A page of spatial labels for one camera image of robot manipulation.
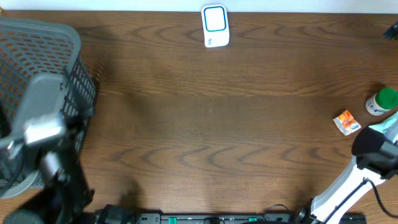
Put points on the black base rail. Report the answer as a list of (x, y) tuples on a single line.
[(156, 218)]

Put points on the grey plastic mesh basket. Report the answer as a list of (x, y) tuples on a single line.
[(41, 73)]

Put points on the white barcode scanner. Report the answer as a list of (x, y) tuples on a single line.
[(215, 26)]

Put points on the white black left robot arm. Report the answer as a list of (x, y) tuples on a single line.
[(66, 192)]

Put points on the orange snack packet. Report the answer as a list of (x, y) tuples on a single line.
[(346, 123)]

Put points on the green lid jar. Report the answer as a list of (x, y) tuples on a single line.
[(382, 102)]

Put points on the light blue tissue pack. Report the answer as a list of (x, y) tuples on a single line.
[(386, 124)]

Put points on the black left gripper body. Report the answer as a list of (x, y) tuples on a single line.
[(69, 137)]

